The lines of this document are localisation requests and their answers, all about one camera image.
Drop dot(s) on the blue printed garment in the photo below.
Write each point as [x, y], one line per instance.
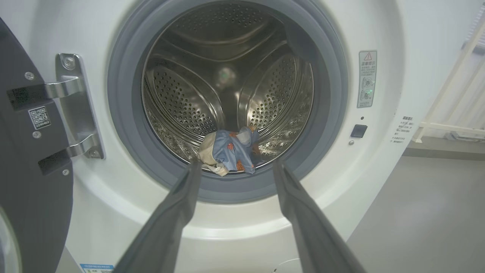
[235, 149]

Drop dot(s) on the white Hisense washing machine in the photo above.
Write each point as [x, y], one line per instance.
[382, 30]

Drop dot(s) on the steel door hinge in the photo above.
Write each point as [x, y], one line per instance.
[75, 110]

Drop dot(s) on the beige cloth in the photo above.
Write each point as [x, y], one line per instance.
[207, 149]

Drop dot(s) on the dark round washer door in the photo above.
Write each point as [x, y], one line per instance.
[26, 182]

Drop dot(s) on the white QR code sticker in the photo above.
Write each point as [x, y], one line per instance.
[39, 118]

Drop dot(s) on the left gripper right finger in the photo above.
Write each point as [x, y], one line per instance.
[318, 235]

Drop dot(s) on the grey rubber door gasket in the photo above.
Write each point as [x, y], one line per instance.
[125, 121]

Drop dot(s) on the black door latch socket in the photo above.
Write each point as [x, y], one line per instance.
[359, 131]

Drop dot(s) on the white window blinds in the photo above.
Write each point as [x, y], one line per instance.
[478, 15]

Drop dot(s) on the grey warning sticker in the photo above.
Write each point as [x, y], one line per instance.
[367, 79]

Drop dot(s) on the blue energy label sticker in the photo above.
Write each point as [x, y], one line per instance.
[96, 268]

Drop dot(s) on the printed text label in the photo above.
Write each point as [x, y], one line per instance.
[402, 131]

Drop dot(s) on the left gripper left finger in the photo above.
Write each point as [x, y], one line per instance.
[166, 227]

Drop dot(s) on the steel perforated drum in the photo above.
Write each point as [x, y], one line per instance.
[182, 98]

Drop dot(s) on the white metal railing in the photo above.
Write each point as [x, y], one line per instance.
[451, 125]

